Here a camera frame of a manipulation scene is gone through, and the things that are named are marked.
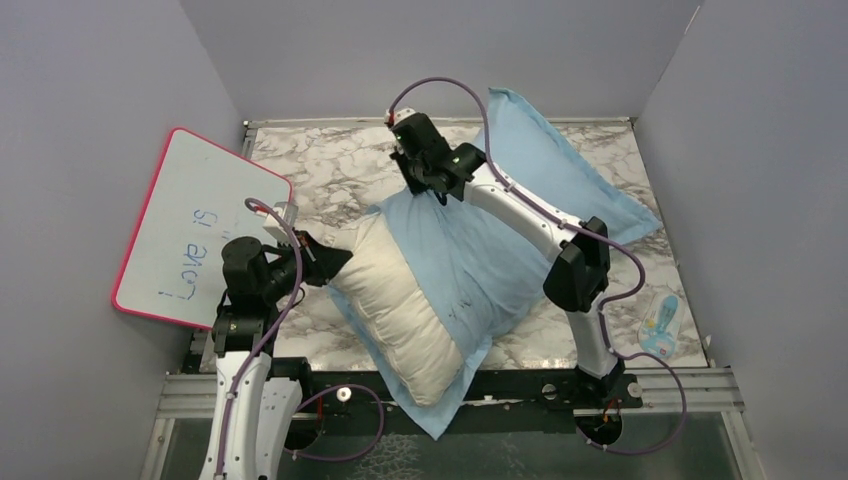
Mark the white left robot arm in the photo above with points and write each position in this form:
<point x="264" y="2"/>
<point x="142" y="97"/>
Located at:
<point x="256" y="394"/>

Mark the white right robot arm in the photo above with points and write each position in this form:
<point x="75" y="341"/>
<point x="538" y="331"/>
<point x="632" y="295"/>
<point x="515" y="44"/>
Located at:
<point x="578" y="251"/>

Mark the white pillow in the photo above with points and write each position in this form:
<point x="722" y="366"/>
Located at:
<point x="382" y="298"/>

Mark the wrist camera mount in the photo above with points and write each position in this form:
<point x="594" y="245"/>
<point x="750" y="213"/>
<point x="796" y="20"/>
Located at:
<point x="281" y="221"/>
<point x="392" y="117"/>

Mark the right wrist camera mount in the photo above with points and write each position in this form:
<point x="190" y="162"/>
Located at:
<point x="392" y="117"/>

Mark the light blue pillowcase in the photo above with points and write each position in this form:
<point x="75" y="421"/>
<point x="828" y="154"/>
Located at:
<point x="481" y="277"/>

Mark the blue white small packet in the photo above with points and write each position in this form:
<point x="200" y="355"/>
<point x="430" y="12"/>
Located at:
<point x="660" y="326"/>

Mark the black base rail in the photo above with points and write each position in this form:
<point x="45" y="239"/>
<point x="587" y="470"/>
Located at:
<point x="498" y="401"/>

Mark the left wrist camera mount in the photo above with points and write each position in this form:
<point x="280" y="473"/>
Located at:
<point x="281" y="221"/>

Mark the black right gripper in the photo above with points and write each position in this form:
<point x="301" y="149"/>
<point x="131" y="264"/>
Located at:
<point x="415" y="183"/>

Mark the pink framed whiteboard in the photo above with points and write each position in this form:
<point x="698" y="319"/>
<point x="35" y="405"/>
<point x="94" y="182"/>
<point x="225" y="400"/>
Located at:
<point x="172" y="270"/>

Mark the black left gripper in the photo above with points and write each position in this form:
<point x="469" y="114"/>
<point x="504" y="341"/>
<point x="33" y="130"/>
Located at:
<point x="322" y="262"/>

